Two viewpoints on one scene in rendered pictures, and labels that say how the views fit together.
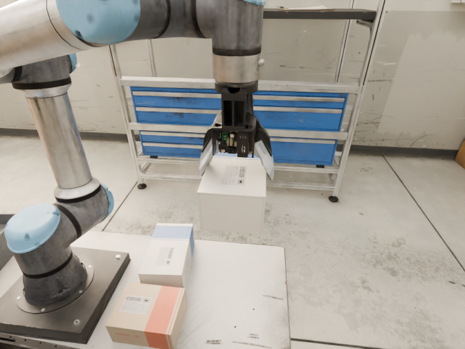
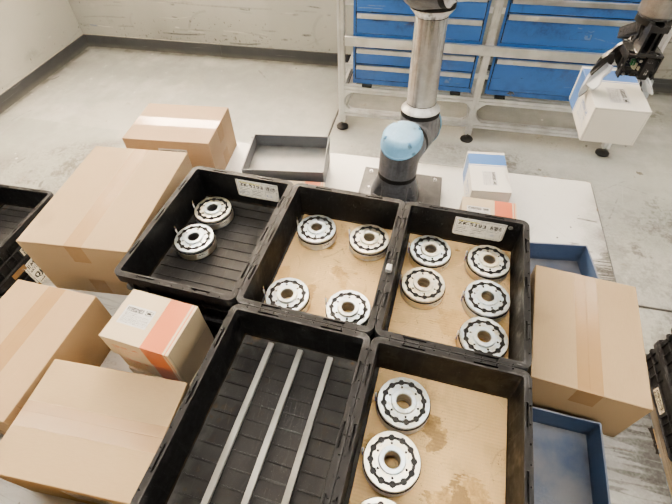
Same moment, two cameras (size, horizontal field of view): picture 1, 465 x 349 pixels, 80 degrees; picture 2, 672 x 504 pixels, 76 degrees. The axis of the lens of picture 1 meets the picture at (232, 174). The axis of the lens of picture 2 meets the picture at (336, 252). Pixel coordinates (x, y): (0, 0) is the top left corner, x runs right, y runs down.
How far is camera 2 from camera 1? 0.83 m
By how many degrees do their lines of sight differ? 17
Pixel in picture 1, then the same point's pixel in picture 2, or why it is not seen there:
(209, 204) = (600, 118)
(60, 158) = (428, 78)
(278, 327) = (595, 240)
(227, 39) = not seen: outside the picture
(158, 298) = (496, 209)
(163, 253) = (487, 176)
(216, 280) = (530, 205)
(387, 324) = (658, 287)
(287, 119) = (567, 35)
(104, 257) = (422, 180)
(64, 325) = not seen: hidden behind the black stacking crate
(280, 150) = (545, 81)
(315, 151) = not seen: hidden behind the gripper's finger
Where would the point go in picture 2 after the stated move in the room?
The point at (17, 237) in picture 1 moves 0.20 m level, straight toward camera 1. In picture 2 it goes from (402, 146) to (461, 180)
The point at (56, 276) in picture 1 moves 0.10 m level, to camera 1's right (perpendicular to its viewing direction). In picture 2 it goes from (410, 185) to (443, 187)
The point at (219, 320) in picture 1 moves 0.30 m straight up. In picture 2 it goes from (541, 233) to (581, 152)
